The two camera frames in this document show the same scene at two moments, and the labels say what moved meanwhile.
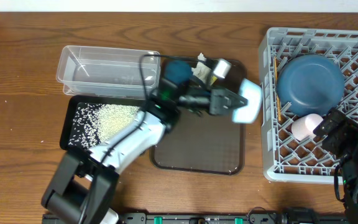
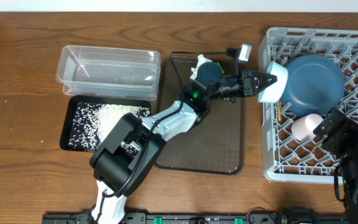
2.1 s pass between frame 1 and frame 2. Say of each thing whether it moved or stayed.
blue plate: stayed
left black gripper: moved
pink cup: stayed
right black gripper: stayed
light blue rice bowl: moved
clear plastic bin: stayed
